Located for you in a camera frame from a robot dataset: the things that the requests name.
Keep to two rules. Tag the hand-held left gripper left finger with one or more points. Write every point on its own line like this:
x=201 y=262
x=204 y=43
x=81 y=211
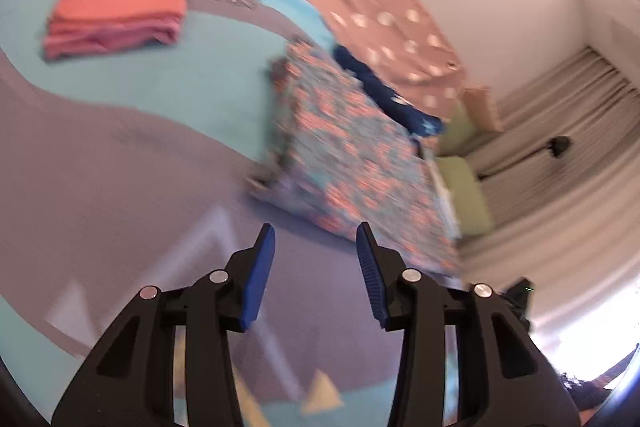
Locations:
x=260 y=267

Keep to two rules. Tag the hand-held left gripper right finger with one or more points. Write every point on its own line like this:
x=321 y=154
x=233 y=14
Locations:
x=370 y=267

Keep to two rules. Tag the teal floral shirt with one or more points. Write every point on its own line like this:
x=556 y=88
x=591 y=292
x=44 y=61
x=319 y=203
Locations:
x=340 y=147

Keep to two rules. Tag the folded pink clothes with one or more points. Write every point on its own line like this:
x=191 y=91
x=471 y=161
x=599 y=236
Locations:
x=120 y=7

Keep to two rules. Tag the beige curtain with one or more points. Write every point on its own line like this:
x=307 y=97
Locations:
x=550 y=227

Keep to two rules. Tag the white cloth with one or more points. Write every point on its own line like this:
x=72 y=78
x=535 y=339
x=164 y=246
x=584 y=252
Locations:
x=445 y=202

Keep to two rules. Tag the large green pillow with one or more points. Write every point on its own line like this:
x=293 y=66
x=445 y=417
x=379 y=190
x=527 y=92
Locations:
x=465 y=192

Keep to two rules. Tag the black floor lamp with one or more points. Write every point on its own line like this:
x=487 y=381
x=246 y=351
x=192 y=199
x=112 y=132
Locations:
x=560 y=147

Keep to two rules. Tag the small green pillow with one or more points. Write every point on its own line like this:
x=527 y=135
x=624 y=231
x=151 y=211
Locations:
x=457 y=132

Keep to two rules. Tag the navy star print cloth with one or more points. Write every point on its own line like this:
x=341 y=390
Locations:
x=400 y=107

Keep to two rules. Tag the beige pillow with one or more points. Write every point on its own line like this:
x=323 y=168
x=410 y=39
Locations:
x=482 y=109

